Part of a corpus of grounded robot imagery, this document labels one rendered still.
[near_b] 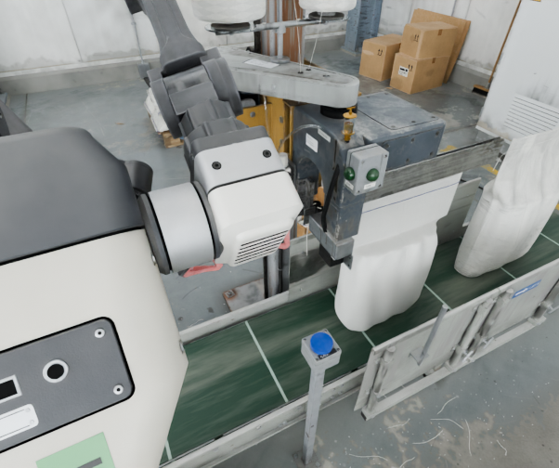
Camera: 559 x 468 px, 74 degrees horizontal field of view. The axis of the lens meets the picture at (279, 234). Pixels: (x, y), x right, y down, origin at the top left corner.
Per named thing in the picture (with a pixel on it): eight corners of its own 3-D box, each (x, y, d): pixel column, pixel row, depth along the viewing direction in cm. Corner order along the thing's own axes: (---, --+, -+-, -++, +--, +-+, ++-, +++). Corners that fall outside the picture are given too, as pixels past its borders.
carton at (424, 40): (416, 59, 450) (422, 30, 429) (399, 51, 478) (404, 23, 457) (450, 55, 462) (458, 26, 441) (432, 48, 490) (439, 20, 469)
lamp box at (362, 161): (354, 196, 81) (359, 159, 75) (343, 186, 84) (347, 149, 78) (382, 188, 83) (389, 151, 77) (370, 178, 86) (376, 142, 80)
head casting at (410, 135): (335, 243, 95) (349, 135, 76) (291, 195, 112) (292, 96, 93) (424, 212, 105) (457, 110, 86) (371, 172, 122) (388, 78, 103)
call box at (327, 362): (314, 375, 98) (316, 363, 94) (300, 351, 103) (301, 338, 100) (340, 363, 101) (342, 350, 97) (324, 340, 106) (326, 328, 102)
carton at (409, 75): (410, 95, 471) (417, 61, 445) (387, 85, 497) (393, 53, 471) (442, 86, 495) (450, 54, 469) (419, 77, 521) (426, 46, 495)
